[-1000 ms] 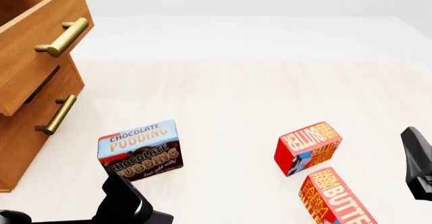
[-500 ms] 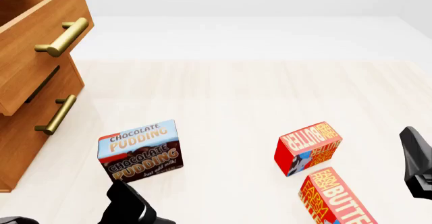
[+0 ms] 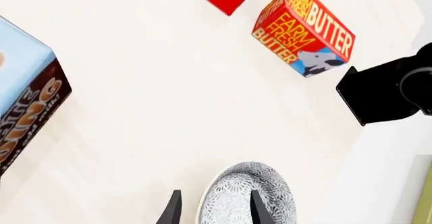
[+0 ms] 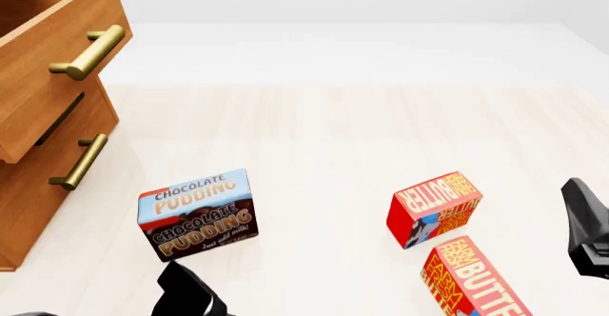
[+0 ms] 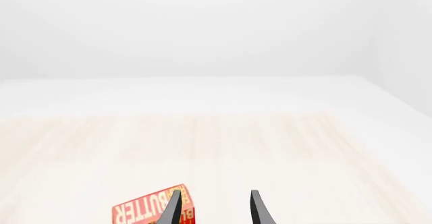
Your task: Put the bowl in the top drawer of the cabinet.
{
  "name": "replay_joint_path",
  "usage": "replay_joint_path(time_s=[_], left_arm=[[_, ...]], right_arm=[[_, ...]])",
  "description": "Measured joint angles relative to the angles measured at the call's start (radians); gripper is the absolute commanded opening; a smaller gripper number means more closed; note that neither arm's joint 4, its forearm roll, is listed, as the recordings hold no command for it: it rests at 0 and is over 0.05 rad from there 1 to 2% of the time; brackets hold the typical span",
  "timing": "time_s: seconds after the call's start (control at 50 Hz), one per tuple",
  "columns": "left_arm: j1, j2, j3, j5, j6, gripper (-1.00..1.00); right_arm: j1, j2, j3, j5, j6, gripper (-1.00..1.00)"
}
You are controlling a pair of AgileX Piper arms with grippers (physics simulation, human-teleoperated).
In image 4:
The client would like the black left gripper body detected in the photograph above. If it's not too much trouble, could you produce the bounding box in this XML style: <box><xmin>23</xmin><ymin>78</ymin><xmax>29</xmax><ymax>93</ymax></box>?
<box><xmin>204</xmin><ymin>293</ymin><xmax>237</xmax><ymax>316</ymax></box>

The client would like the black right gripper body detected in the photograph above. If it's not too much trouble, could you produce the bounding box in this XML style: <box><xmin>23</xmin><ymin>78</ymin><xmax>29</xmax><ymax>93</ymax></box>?
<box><xmin>567</xmin><ymin>240</ymin><xmax>609</xmax><ymax>280</ymax></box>

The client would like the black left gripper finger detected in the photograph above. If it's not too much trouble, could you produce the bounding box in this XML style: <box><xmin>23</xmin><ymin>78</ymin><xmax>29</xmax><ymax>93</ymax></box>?
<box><xmin>150</xmin><ymin>259</ymin><xmax>216</xmax><ymax>316</ymax></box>

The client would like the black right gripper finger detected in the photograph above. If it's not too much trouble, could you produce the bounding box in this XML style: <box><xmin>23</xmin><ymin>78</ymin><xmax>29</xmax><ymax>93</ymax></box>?
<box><xmin>560</xmin><ymin>176</ymin><xmax>609</xmax><ymax>250</ymax></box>

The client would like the closed wooden drawer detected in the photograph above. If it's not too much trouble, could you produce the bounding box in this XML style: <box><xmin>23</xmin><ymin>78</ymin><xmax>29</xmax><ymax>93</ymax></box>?
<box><xmin>0</xmin><ymin>75</ymin><xmax>121</xmax><ymax>266</ymax></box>

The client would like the wooden cabinet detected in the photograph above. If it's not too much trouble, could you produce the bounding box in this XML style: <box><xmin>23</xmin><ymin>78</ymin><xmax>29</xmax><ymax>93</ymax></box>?
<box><xmin>0</xmin><ymin>0</ymin><xmax>121</xmax><ymax>273</ymax></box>

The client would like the open wooden drawer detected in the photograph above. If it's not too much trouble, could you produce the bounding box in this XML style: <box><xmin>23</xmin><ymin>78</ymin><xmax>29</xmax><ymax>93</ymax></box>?
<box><xmin>0</xmin><ymin>0</ymin><xmax>134</xmax><ymax>165</ymax></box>

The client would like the chocolate pudding box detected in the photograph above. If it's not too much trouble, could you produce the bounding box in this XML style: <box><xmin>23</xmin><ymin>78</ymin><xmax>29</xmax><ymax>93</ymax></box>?
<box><xmin>136</xmin><ymin>168</ymin><xmax>261</xmax><ymax>264</ymax></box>

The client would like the long red butter box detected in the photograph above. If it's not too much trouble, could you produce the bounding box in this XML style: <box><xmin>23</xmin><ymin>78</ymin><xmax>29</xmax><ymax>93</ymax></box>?
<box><xmin>420</xmin><ymin>235</ymin><xmax>535</xmax><ymax>316</ymax></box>

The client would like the short red butter box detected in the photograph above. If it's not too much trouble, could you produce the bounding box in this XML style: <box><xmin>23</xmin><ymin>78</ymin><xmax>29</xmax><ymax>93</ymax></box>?
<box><xmin>385</xmin><ymin>170</ymin><xmax>484</xmax><ymax>250</ymax></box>

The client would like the short brass drawer handle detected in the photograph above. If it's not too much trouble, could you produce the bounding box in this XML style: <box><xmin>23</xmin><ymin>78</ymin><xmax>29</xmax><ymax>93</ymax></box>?
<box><xmin>48</xmin><ymin>133</ymin><xmax>109</xmax><ymax>192</ymax></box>

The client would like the long brass drawer handle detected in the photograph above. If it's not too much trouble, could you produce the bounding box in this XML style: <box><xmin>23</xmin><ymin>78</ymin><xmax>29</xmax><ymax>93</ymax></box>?
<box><xmin>48</xmin><ymin>24</ymin><xmax>127</xmax><ymax>82</ymax></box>

